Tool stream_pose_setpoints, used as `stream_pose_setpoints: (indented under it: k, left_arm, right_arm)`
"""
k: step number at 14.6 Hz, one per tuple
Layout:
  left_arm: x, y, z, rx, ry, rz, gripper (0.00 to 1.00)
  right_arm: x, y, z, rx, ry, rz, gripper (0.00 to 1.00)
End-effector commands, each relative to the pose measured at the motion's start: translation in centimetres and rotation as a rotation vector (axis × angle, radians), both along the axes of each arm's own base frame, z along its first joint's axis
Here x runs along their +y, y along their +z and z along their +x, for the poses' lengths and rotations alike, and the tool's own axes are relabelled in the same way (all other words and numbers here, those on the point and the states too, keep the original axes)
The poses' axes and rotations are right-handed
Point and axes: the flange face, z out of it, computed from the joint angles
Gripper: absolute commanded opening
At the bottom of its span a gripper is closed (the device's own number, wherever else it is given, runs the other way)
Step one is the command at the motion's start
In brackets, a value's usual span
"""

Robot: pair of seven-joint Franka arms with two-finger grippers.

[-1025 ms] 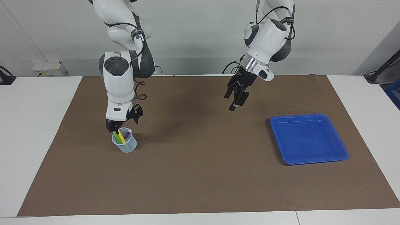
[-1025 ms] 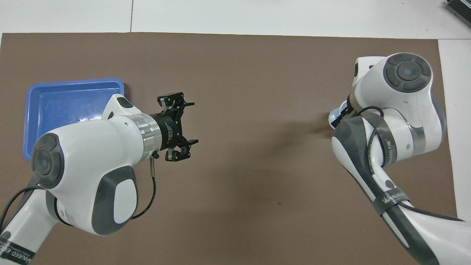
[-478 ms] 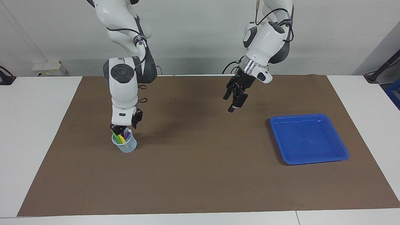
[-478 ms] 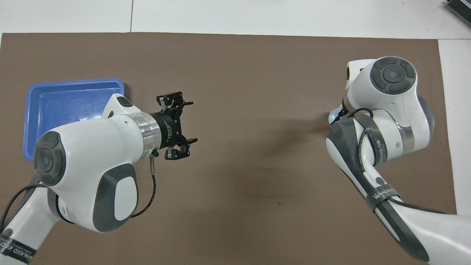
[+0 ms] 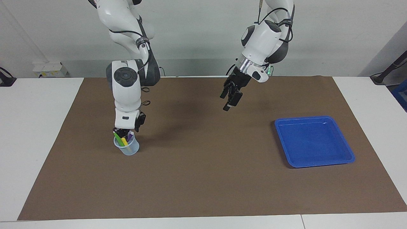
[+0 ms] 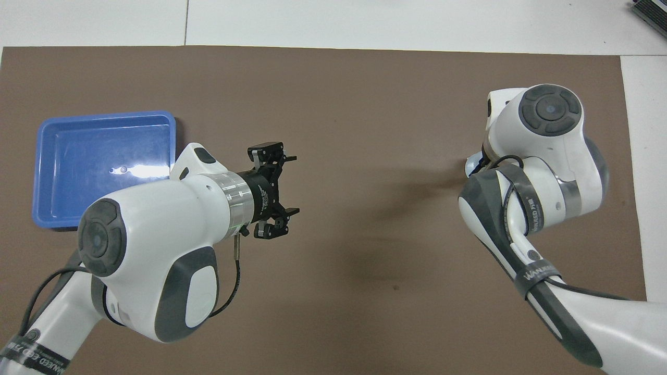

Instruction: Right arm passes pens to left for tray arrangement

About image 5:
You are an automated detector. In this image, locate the blue crate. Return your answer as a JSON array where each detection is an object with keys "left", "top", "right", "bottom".
[{"left": 390, "top": 83, "right": 407, "bottom": 112}]

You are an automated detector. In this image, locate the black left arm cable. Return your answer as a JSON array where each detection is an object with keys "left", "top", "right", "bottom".
[{"left": 258, "top": 0, "right": 295, "bottom": 44}]

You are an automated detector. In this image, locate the brown table mat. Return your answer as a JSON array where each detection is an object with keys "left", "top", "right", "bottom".
[{"left": 17, "top": 76, "right": 407, "bottom": 221}]

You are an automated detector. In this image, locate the blue plastic tray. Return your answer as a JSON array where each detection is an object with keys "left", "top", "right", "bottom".
[{"left": 274, "top": 116, "right": 356, "bottom": 168}]

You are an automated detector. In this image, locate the white power strip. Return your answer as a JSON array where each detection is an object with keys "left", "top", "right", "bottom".
[{"left": 33, "top": 62, "right": 68, "bottom": 78}]

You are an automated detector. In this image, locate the clear plastic cup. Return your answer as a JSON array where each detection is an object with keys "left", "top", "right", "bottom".
[{"left": 114, "top": 130, "right": 140, "bottom": 156}]

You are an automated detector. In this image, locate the black table clamp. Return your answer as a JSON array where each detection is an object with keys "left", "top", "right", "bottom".
[{"left": 0, "top": 67, "right": 17, "bottom": 87}]

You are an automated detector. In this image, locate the black stand with pole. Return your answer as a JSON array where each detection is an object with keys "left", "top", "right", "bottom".
[{"left": 370, "top": 50, "right": 407, "bottom": 85}]

